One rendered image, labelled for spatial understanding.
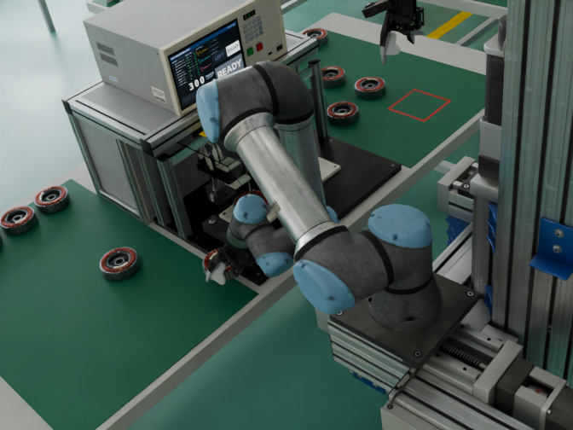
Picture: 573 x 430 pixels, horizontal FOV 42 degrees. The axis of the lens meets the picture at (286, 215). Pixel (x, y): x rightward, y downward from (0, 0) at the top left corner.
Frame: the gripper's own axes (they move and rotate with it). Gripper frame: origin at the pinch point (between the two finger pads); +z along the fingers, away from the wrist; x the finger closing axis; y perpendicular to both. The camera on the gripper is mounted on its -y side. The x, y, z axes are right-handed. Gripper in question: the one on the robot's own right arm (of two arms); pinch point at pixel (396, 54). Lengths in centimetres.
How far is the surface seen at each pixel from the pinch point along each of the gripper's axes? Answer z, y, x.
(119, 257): 38, -45, -80
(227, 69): -1.9, -36.3, -31.8
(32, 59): 115, -352, 59
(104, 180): 32, -72, -62
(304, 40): 3.6, -35.1, 0.3
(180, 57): -13, -37, -46
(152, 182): 21, -43, -62
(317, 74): 14.1, -30.7, -0.6
